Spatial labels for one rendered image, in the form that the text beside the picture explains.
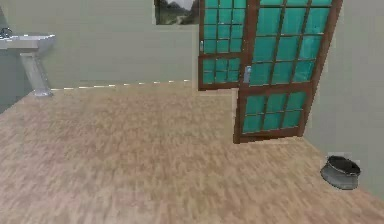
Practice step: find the brown door teal glass panes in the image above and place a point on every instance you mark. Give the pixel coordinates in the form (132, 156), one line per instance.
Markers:
(280, 73)
(220, 43)

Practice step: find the framed landscape picture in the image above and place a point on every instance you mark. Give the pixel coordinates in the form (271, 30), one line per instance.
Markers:
(175, 12)

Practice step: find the grey round bin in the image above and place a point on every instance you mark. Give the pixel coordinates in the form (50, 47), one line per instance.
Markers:
(340, 172)

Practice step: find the dark sink faucet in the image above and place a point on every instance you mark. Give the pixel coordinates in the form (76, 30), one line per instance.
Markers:
(5, 32)

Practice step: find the white pedestal sink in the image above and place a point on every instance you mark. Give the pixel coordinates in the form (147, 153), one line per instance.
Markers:
(31, 63)

